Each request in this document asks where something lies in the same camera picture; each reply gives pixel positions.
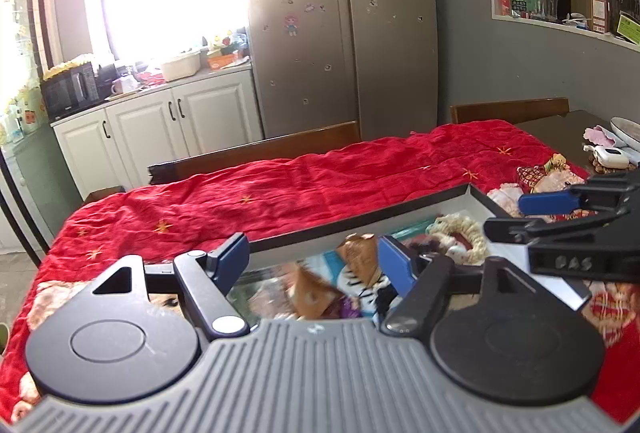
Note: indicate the white bowl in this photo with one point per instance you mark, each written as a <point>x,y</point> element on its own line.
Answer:
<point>627,130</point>

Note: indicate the orange container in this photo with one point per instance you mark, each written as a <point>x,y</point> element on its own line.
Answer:
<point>223,61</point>

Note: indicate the black microwave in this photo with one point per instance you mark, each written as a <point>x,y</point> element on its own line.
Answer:
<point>65,93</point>

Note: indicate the black small appliance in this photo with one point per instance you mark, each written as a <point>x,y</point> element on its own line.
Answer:
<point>106,80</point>

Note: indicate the brown pyramid sachet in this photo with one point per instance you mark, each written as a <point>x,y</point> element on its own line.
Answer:
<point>360,258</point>
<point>312,293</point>

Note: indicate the black shallow cardboard box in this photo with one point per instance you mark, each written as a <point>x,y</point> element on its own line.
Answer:
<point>400,213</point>

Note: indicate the white plastic basin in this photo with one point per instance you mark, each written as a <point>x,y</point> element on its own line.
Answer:
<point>180,67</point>

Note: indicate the pale green cabinet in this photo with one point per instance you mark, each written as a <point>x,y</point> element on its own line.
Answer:
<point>35,193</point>

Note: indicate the dark wooden chair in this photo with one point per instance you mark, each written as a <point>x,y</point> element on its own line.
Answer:
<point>510,109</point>
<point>280,145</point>

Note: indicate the silver refrigerator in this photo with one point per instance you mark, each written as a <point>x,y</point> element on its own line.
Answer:
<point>350,38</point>

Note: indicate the green labelled box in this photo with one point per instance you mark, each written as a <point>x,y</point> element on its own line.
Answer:
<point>629,28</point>

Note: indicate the yellow flower garland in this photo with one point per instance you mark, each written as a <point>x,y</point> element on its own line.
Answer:
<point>67,69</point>

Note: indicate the brown fuzzy scrunchie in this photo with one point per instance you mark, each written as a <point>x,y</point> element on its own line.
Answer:
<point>422,247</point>

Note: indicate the black scrunchie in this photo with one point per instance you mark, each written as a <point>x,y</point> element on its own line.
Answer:
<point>386,300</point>

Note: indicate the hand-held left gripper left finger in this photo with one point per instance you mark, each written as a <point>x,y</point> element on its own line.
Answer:
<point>232,263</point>

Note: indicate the white small device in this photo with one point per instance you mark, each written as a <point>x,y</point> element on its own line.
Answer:
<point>614,158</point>

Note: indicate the white mug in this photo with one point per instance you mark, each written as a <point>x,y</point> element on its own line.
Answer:
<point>122,86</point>

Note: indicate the pink cloth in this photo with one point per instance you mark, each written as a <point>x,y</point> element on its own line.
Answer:
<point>600,135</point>

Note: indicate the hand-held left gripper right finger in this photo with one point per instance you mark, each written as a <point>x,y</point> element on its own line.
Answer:
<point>397,265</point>

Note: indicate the red blanket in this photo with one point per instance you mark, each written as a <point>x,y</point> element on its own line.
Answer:
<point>300,183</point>

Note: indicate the purple scrunchie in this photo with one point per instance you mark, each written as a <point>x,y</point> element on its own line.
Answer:
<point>350,308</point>

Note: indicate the cartoon doll fridge magnet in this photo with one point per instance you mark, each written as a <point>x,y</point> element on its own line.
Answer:
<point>291,25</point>

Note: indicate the group of white bottles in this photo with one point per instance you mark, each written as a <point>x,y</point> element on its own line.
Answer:
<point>22,113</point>

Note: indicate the cream crochet doll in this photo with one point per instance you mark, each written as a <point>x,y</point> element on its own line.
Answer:
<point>470,233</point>

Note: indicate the cat print patchwork cloth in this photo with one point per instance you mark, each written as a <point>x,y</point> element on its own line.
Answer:
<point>550,173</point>

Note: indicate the white kitchen cabinet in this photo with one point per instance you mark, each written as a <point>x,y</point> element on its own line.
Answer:
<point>210,113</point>

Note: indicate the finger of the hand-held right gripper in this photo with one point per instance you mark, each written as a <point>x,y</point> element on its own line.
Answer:
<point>510,231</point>
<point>547,203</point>

